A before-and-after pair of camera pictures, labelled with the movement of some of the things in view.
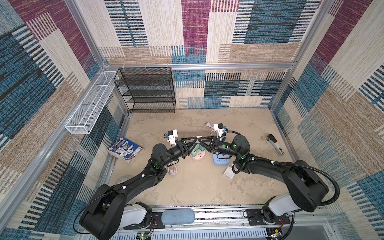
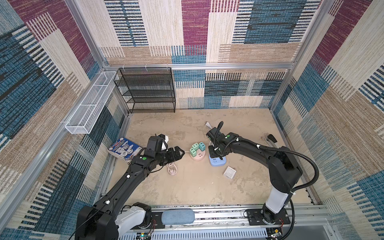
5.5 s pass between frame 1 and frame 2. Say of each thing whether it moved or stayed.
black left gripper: moved
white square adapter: stayed
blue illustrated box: stayed
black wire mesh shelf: stayed
